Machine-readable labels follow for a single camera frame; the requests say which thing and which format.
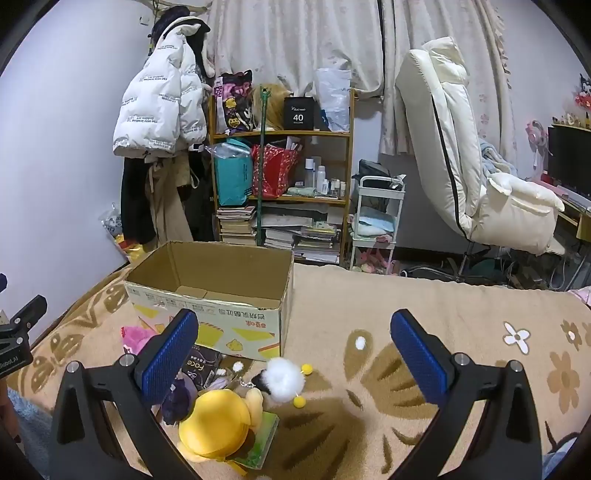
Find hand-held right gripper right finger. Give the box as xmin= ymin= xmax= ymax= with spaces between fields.
xmin=390 ymin=309 xmax=543 ymax=480

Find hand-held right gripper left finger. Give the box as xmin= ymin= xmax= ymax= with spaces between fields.
xmin=48 ymin=308 xmax=200 ymax=480

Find pink soft toy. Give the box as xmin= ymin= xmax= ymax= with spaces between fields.
xmin=121 ymin=325 xmax=160 ymax=356

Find lilac haired plush doll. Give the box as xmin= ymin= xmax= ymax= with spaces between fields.
xmin=159 ymin=369 xmax=238 ymax=423

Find yellow plush toy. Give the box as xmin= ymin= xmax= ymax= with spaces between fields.
xmin=178 ymin=388 xmax=266 ymax=464

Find cardboard box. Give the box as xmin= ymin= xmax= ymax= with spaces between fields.
xmin=124 ymin=241 xmax=295 ymax=363

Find white fluffy pompom toy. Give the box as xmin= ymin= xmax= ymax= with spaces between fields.
xmin=233 ymin=357 xmax=315 ymax=409

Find green tissue pack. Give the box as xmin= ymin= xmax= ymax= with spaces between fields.
xmin=228 ymin=411 xmax=281 ymax=472

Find black packet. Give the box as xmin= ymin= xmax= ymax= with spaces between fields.
xmin=182 ymin=346 xmax=225 ymax=391

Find grey blue fuzzy cloth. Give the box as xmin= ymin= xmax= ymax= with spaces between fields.
xmin=0 ymin=388 xmax=54 ymax=467

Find beige floral blanket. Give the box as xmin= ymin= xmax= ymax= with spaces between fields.
xmin=9 ymin=263 xmax=591 ymax=480

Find pink toys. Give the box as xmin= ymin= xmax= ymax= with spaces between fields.
xmin=358 ymin=247 xmax=398 ymax=273

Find plastic bag of plush toys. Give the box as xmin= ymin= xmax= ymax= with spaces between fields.
xmin=100 ymin=203 xmax=139 ymax=259

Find light blue cloth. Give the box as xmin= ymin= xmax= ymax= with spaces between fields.
xmin=355 ymin=217 xmax=395 ymax=238

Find stack of books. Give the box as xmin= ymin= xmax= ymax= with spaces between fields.
xmin=216 ymin=206 xmax=257 ymax=246

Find beige hanging coat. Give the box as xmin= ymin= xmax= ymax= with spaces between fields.
xmin=145 ymin=159 xmax=195 ymax=243

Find black hanging coat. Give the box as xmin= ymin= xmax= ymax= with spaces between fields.
xmin=121 ymin=157 xmax=158 ymax=245

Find black tote bag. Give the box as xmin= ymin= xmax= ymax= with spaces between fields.
xmin=185 ymin=148 xmax=215 ymax=229

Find pile of books and papers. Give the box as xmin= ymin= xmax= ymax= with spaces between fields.
xmin=263 ymin=205 xmax=341 ymax=264

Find wooden shelf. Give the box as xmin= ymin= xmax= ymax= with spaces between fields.
xmin=208 ymin=90 xmax=356 ymax=266

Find white rolling cart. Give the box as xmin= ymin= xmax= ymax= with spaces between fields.
xmin=349 ymin=175 xmax=407 ymax=273

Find teal bag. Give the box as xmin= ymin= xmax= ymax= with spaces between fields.
xmin=213 ymin=141 xmax=254 ymax=207

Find green pole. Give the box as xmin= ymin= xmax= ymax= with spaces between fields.
xmin=256 ymin=84 xmax=273 ymax=247

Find group of cosmetic bottles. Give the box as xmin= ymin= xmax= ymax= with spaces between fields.
xmin=304 ymin=157 xmax=348 ymax=195

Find wooden desk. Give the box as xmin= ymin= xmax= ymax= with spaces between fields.
xmin=556 ymin=194 xmax=591 ymax=241

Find grey blue clothing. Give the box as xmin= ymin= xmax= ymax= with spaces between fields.
xmin=479 ymin=141 xmax=518 ymax=176

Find clear plastic bag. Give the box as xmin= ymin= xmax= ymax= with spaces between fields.
xmin=205 ymin=141 xmax=250 ymax=160

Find red patterned bag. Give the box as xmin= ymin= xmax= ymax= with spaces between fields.
xmin=250 ymin=144 xmax=298 ymax=199

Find cream recliner chair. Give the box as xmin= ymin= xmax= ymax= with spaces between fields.
xmin=394 ymin=37 xmax=566 ymax=257

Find black monitor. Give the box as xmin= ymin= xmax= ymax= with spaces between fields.
xmin=547 ymin=124 xmax=591 ymax=197

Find pink desk fan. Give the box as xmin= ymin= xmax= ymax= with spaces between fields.
xmin=526 ymin=120 xmax=550 ymax=178

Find printed tote bag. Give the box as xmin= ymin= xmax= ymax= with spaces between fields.
xmin=215 ymin=70 xmax=256 ymax=136

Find white puffer jacket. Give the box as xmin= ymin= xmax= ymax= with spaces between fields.
xmin=113 ymin=17 xmax=208 ymax=158

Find blond wig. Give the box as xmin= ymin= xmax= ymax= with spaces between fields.
xmin=253 ymin=85 xmax=289 ymax=132

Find black box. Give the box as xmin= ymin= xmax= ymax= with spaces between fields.
xmin=283 ymin=96 xmax=320 ymax=131

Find white plastic bag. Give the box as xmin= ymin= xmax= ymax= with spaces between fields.
xmin=315 ymin=68 xmax=352 ymax=132

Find row of small figures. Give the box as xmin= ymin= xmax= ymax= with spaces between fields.
xmin=554 ymin=111 xmax=591 ymax=127

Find cream floral curtain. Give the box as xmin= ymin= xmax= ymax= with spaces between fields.
xmin=379 ymin=0 xmax=518 ymax=162
xmin=203 ymin=0 xmax=384 ymax=100

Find black hooded garment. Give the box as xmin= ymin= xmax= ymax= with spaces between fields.
xmin=148 ymin=6 xmax=218 ymax=79

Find tangle of cables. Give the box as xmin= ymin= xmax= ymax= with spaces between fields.
xmin=503 ymin=249 xmax=578 ymax=291

